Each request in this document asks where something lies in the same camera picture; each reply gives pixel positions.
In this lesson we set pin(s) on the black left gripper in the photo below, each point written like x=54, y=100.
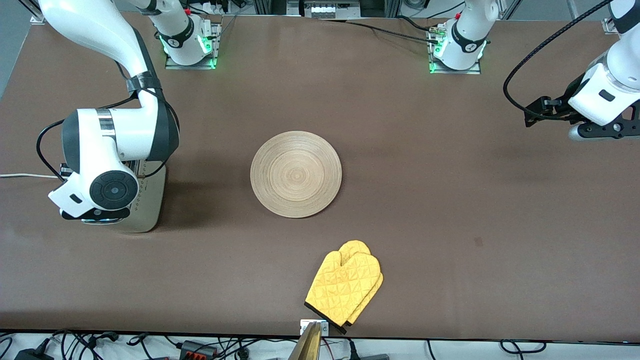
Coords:
x=559, y=109

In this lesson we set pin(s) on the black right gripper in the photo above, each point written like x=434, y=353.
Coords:
x=63, y=169

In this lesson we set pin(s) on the silver two-slot toaster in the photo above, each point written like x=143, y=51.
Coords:
x=150, y=210

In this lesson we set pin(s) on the round light wooden plate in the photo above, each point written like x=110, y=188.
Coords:
x=296, y=175

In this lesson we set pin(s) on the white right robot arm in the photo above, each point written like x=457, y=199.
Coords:
x=125, y=135

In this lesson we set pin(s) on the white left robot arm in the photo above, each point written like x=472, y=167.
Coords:
x=622, y=65

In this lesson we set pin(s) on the black power adapter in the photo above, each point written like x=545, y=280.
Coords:
x=32, y=355

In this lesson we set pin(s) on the black red connector box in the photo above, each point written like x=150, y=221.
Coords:
x=197, y=350

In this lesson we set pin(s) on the yellow quilted oven mitt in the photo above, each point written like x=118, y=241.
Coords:
x=355, y=246
x=340, y=290

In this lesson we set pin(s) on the gold metal wedge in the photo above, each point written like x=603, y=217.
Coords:
x=307, y=345

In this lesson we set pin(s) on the white power strip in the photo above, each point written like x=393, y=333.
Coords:
x=331, y=9

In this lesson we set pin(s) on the metal table corner bracket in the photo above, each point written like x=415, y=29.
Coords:
x=36, y=20
x=609, y=27

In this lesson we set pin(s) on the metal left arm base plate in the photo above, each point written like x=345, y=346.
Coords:
x=455, y=72

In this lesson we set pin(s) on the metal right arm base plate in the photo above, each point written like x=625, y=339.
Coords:
x=192, y=66

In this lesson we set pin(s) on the white table edge bracket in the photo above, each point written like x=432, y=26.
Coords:
x=324, y=327

